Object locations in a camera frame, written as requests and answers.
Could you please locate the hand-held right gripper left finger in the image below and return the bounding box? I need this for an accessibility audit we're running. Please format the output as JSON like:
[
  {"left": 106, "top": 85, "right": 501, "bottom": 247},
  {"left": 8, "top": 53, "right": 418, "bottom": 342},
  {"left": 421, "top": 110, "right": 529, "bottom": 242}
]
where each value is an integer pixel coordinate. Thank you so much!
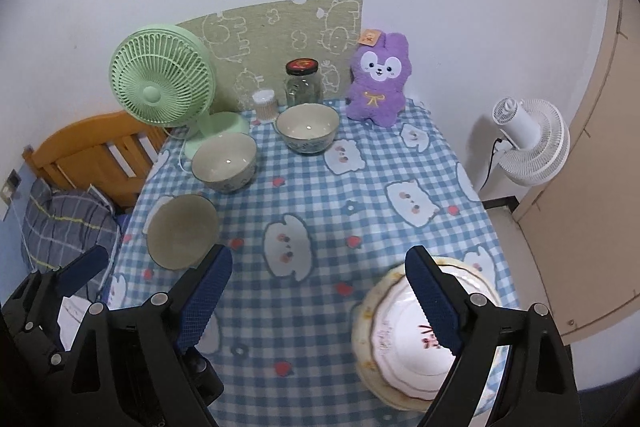
[{"left": 55, "top": 244, "right": 234, "bottom": 427}]

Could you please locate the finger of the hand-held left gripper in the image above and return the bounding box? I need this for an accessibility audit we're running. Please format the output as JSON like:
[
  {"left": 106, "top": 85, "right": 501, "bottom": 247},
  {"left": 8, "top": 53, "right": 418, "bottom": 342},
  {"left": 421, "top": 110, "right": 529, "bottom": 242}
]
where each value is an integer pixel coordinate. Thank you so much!
[{"left": 10, "top": 246, "right": 109, "bottom": 370}]

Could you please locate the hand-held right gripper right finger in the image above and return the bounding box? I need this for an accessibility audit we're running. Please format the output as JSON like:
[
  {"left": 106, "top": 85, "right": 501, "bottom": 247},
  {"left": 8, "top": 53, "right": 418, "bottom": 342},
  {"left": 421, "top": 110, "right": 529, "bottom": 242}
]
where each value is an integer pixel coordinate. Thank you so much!
[{"left": 404, "top": 246, "right": 583, "bottom": 427}]

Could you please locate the white plate red flower motif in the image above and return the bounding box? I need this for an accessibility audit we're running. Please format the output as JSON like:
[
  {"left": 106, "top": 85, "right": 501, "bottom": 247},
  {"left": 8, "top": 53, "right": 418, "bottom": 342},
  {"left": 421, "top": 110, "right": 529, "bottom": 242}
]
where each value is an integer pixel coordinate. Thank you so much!
[{"left": 369, "top": 278, "right": 501, "bottom": 400}]

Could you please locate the scalloped yellow floral plate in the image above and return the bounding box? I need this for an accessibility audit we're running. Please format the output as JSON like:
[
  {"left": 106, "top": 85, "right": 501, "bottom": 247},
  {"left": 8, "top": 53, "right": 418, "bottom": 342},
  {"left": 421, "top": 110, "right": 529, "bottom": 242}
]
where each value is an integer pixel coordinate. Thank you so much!
[{"left": 350, "top": 274, "right": 503, "bottom": 413}]

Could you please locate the blue patterned ceramic bowl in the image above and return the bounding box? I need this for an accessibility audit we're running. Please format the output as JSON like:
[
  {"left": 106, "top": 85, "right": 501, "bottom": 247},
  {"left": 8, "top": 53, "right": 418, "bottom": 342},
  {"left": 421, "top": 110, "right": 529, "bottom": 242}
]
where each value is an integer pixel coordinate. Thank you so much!
[
  {"left": 146, "top": 193, "right": 219, "bottom": 271},
  {"left": 191, "top": 133, "right": 258, "bottom": 194},
  {"left": 275, "top": 103, "right": 341, "bottom": 156}
]

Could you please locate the grey plaid pillow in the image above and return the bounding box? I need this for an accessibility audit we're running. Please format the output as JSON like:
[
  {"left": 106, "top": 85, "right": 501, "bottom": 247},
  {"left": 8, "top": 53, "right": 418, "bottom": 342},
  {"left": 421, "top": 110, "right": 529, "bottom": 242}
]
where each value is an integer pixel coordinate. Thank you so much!
[{"left": 20, "top": 179, "right": 123, "bottom": 273}]

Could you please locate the white crumpled cloth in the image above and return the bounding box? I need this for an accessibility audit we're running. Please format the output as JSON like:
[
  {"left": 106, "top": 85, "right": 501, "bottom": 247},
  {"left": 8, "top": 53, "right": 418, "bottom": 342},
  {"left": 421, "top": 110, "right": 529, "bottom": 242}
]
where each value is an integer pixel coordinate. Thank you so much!
[{"left": 57, "top": 294, "right": 93, "bottom": 350}]

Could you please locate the wooden bed headboard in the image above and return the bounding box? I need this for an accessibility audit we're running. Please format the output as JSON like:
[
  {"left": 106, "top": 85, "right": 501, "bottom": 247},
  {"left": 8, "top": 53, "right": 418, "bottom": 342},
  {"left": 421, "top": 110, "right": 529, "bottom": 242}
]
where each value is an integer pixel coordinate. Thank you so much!
[{"left": 22, "top": 111, "right": 168, "bottom": 210}]

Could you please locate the blue checked printed tablecloth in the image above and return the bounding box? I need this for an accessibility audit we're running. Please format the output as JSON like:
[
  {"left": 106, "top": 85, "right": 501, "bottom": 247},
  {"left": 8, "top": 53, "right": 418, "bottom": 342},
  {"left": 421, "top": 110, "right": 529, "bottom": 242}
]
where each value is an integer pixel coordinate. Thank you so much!
[{"left": 100, "top": 94, "right": 521, "bottom": 427}]

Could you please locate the beige door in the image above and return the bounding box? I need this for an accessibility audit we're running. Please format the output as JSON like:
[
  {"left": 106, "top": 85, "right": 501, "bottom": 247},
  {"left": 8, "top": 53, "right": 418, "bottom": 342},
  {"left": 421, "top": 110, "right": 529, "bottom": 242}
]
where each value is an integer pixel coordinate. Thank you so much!
[{"left": 515, "top": 0, "right": 640, "bottom": 345}]

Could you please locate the green desk fan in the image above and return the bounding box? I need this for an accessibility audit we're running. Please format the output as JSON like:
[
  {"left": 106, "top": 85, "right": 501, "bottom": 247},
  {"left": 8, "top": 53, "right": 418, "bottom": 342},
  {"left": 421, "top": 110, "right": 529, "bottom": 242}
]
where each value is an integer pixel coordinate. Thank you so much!
[{"left": 109, "top": 24, "right": 251, "bottom": 160}]

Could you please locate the white standing fan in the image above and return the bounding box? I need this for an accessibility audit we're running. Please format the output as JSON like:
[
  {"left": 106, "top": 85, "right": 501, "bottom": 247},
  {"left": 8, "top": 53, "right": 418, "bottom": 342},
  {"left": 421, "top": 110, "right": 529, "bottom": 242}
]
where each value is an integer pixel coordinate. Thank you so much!
[{"left": 472, "top": 97, "right": 571, "bottom": 202}]

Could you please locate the cotton swab container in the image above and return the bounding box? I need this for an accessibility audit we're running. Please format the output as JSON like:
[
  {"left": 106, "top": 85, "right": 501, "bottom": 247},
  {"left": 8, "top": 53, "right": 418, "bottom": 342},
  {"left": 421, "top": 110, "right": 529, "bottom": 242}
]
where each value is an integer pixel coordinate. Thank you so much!
[{"left": 251, "top": 89, "right": 278, "bottom": 124}]

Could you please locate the purple plush toy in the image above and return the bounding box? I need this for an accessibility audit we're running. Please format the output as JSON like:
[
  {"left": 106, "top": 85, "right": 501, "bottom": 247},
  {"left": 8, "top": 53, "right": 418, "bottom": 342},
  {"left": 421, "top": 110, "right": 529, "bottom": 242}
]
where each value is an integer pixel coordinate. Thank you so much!
[{"left": 345, "top": 29, "right": 413, "bottom": 128}]

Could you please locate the glass jar with dark lid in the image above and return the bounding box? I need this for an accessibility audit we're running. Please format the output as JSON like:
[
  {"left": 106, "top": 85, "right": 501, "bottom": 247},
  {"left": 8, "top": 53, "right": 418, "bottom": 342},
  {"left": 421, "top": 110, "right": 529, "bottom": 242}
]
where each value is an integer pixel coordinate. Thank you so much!
[{"left": 284, "top": 58, "right": 323, "bottom": 108}]

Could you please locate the white fan cable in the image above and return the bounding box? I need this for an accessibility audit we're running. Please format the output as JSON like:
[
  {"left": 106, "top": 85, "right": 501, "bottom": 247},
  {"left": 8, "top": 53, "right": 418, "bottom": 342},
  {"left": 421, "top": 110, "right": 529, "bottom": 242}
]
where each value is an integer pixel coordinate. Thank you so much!
[{"left": 170, "top": 134, "right": 196, "bottom": 175}]

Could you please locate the black fan cable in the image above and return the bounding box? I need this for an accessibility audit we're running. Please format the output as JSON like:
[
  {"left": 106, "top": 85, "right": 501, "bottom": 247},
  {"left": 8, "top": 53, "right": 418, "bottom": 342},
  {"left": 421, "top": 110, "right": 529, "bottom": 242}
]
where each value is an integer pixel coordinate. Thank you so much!
[{"left": 479, "top": 137, "right": 505, "bottom": 194}]

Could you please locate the green cartoon printed wall mat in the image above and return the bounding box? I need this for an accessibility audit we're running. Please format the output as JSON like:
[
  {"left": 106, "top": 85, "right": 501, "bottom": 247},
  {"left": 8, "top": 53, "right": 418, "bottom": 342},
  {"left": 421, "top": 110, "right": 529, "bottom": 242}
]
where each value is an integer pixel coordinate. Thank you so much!
[{"left": 175, "top": 0, "right": 365, "bottom": 114}]

